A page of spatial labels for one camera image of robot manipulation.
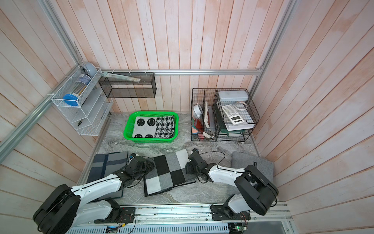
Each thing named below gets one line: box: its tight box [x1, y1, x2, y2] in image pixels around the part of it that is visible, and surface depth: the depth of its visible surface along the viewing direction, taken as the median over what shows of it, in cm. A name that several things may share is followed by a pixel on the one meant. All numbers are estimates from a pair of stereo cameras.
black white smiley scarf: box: [132, 115, 175, 139], surface depth 106 cm
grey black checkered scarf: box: [143, 148, 197, 197], surface depth 87 cm
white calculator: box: [221, 104, 245, 125], surface depth 92 cm
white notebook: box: [224, 120, 256, 132], surface depth 90 cm
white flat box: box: [218, 90, 249, 102], surface depth 103 cm
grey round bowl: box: [85, 61, 98, 78], surface depth 85 cm
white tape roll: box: [193, 103, 204, 119], surface depth 112 cm
